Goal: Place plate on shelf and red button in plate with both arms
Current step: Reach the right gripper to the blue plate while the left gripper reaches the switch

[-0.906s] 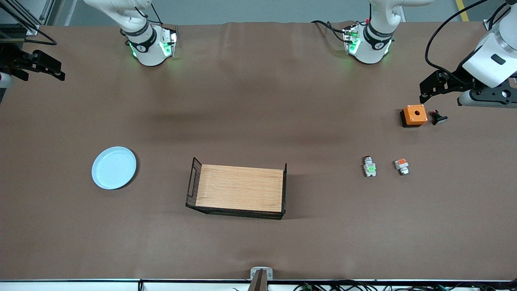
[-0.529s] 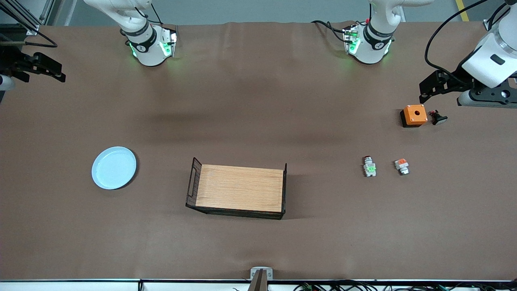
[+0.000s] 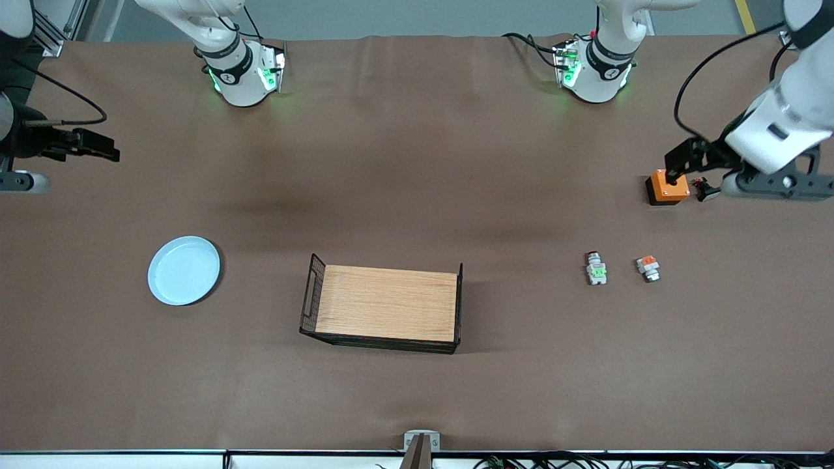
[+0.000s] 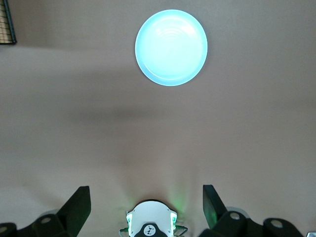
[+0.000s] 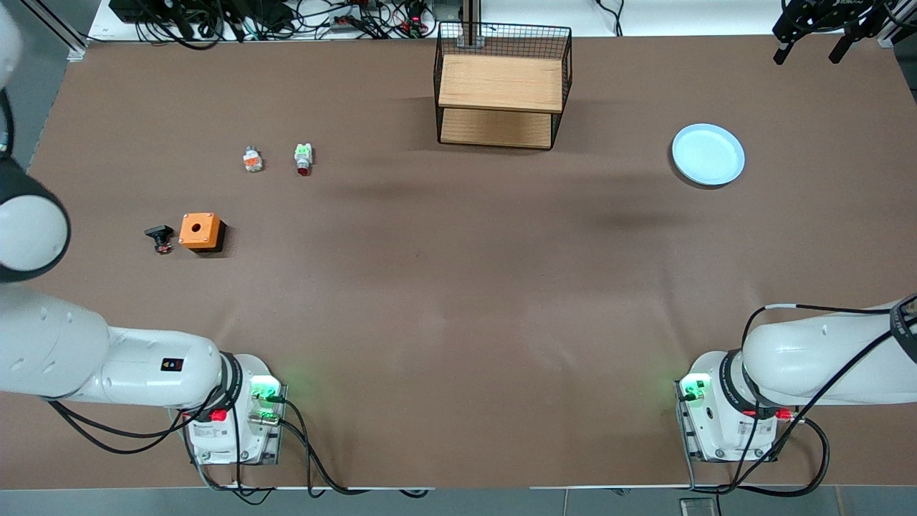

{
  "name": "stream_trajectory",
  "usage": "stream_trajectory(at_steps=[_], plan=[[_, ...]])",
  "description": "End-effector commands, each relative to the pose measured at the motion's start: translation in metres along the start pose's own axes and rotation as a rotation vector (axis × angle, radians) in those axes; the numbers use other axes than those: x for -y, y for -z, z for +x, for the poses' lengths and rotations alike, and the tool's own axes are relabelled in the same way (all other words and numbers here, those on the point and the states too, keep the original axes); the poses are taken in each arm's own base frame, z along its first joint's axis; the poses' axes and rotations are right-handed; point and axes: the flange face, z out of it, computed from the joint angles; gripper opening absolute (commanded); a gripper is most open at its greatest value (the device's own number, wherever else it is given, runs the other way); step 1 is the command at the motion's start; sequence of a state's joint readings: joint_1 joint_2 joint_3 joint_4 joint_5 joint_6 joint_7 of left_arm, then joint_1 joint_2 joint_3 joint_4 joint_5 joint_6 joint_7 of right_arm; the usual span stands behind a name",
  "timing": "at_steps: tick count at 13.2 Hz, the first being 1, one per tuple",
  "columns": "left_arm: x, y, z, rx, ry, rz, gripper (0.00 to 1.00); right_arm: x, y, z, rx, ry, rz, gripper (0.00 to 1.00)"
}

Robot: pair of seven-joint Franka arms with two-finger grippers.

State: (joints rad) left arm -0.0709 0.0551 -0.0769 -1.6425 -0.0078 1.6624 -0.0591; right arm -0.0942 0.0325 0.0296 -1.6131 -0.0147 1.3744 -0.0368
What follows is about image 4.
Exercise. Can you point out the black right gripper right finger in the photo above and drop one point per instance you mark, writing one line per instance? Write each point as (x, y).
(222, 222)

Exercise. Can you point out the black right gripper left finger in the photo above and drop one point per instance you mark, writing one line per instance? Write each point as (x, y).
(71, 217)

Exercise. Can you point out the light blue round plate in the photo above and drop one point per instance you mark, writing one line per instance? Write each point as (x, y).
(171, 47)

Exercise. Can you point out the brown table cover sheet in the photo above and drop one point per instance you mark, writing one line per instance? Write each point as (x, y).
(74, 123)

